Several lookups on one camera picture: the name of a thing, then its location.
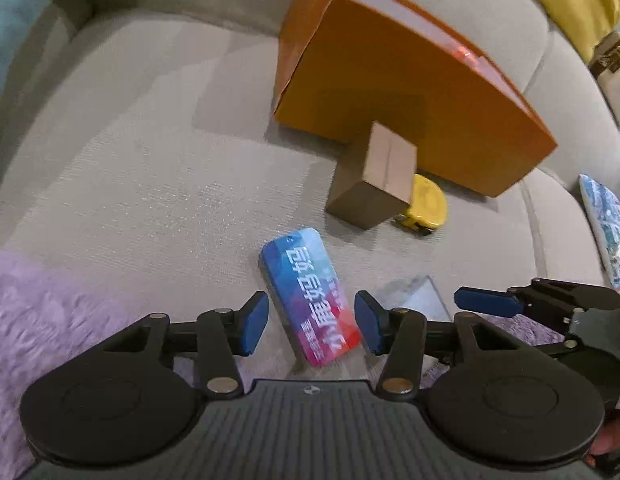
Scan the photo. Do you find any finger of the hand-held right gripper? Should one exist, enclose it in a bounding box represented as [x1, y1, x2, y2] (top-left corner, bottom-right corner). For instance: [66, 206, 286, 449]
[454, 277, 620, 319]

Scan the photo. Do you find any small brown cardboard box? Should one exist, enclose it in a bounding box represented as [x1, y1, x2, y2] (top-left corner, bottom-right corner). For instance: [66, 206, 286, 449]
[325, 121, 419, 231]

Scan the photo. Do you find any blue patterned white cushion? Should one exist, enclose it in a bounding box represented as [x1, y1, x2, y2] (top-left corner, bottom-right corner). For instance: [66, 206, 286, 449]
[578, 174, 620, 290]

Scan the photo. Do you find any yellow tape measure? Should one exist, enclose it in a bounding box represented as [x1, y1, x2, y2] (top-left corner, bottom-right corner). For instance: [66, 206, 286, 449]
[392, 174, 449, 237]

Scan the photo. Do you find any purple fluffy blanket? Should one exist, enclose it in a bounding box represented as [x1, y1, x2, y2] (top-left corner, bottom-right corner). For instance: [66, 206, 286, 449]
[0, 249, 201, 480]

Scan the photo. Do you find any clear plastic card case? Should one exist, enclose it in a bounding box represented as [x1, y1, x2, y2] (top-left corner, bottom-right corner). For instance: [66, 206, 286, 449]
[377, 274, 453, 323]

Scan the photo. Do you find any blue and red tin box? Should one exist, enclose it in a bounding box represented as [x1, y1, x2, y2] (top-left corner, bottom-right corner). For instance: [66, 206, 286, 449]
[259, 227, 363, 368]

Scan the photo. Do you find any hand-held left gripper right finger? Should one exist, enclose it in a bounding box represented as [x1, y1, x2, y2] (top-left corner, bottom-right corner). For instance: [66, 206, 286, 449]
[355, 290, 526, 398]

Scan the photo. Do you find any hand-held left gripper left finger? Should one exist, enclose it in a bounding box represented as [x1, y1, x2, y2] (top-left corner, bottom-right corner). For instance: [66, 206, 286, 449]
[105, 291, 269, 399]

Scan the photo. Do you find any beige sofa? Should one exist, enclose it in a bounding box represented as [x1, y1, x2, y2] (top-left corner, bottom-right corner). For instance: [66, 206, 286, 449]
[0, 0, 620, 391]

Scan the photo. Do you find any person's right hand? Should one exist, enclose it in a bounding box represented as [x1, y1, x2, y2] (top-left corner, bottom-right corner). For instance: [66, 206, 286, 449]
[588, 400, 620, 471]

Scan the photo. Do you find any white bag with brown strap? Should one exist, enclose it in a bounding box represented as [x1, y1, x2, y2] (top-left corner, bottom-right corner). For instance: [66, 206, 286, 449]
[588, 30, 620, 133]

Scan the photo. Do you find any light blue cushion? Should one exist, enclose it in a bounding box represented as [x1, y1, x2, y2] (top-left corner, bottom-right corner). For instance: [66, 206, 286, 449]
[0, 0, 86, 111]

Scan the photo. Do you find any orange cardboard box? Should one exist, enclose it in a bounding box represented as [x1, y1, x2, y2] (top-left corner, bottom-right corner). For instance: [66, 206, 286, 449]
[273, 0, 558, 198]

